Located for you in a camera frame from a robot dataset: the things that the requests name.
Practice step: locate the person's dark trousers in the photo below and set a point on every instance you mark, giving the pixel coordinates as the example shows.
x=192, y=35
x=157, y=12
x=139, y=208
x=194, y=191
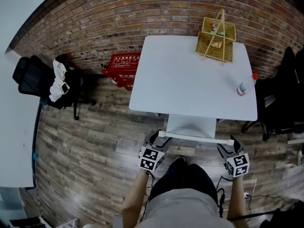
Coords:
x=185, y=177

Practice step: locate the black mesh office chair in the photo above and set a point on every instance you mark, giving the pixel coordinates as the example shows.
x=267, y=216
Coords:
x=33, y=79

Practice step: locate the black high-back office chair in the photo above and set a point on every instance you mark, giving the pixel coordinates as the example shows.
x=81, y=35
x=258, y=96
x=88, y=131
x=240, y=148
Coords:
x=282, y=103

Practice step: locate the teal clip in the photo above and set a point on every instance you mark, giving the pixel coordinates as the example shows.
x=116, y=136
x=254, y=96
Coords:
x=35, y=155

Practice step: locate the green snack packet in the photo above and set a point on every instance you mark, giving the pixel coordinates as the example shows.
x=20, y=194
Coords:
x=221, y=33

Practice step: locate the white folding table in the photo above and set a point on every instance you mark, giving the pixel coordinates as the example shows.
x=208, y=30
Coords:
x=180, y=79

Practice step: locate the white wooden chair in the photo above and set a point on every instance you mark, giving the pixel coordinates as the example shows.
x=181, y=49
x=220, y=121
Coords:
x=190, y=127

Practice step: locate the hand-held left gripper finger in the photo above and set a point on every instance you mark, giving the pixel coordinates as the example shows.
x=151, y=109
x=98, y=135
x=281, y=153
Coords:
x=165, y=147
x=150, y=140

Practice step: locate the white crumpled cloth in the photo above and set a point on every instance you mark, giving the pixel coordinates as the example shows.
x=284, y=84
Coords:
x=58, y=87

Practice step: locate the red snack packet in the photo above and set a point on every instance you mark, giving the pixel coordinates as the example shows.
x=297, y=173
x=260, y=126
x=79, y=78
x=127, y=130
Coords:
x=213, y=28

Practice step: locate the clear plastic bottle red cap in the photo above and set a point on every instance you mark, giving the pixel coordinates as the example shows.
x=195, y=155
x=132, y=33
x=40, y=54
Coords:
x=244, y=87

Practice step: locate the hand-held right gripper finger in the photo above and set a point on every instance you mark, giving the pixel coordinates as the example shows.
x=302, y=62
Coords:
x=224, y=152
x=238, y=147

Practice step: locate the person's right forearm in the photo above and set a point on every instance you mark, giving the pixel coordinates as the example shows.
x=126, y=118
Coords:
x=237, y=198

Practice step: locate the white smartphone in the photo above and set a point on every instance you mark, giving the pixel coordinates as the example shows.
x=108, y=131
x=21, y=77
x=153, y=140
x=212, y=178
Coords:
x=64, y=88

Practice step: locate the white power strip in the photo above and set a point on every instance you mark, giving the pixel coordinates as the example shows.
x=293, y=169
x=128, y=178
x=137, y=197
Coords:
x=246, y=195

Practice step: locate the person's grey shirt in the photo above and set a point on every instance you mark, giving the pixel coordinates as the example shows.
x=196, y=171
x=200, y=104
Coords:
x=183, y=210

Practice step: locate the yellow snack packet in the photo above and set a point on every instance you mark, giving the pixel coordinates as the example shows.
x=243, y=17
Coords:
x=216, y=45

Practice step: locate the red fire extinguisher box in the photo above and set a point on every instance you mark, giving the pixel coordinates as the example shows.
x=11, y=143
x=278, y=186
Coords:
x=123, y=65

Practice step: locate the white metal rack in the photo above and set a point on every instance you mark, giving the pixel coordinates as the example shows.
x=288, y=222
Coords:
x=66, y=223

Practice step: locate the person's left forearm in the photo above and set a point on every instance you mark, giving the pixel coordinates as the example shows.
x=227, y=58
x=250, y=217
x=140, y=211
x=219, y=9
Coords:
x=135, y=193

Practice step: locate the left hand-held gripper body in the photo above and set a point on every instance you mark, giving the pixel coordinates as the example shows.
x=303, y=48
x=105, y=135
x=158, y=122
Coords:
x=150, y=158

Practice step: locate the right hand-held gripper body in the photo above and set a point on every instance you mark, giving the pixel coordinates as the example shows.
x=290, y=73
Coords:
x=238, y=165

